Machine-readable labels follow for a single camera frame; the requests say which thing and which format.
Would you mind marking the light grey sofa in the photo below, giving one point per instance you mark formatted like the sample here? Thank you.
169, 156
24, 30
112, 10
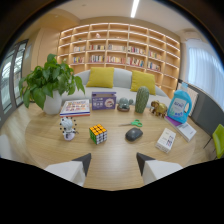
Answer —
121, 87

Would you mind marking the small white printed box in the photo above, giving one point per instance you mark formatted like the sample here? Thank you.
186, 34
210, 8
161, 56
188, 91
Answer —
166, 140

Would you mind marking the white curtain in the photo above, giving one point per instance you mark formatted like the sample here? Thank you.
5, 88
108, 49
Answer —
206, 76

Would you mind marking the wooden bookshelf wall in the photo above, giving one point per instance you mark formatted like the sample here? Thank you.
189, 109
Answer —
124, 50

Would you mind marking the long ceiling light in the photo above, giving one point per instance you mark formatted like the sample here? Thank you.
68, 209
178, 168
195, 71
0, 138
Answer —
134, 8

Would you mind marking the small round cactus ornament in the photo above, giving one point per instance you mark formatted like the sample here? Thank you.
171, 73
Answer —
124, 104

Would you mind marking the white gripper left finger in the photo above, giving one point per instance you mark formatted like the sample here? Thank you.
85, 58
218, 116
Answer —
68, 170

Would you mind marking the blue detergent bottle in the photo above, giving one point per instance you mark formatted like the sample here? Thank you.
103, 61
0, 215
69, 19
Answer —
179, 106

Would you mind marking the white spiky figurine toy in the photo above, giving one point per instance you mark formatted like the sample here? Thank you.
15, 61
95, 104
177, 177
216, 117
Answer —
68, 128

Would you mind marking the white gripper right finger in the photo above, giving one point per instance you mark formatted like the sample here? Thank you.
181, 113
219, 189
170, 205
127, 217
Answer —
156, 169

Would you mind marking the dark grey computer mouse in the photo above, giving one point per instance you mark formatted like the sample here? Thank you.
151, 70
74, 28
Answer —
134, 134

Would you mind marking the green chair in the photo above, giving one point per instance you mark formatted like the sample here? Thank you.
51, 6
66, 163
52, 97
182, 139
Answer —
218, 140

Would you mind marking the colourful flat book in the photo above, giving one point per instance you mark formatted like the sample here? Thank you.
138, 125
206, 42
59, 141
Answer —
75, 108

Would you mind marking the purple and white box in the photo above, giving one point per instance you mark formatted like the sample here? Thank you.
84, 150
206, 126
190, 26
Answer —
103, 100

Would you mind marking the large yellow cushion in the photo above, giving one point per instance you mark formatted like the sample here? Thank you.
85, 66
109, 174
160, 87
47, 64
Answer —
100, 77

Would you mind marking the white and purple book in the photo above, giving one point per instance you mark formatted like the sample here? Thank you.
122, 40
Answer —
183, 128

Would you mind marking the green leafy plant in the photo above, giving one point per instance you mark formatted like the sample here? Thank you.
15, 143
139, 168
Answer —
50, 80

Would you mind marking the tall green cactus ornament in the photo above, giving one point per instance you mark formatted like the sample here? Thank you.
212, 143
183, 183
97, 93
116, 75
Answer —
142, 99

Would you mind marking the dark framed glass door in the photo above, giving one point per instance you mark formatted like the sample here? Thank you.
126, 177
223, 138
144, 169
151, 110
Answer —
12, 76

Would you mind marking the multicoloured puzzle cube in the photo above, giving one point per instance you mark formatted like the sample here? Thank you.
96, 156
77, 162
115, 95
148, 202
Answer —
98, 134

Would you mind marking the white plant pot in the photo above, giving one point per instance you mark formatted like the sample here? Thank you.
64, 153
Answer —
53, 104

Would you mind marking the golden elephant figurine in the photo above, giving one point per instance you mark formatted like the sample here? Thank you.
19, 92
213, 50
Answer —
158, 108

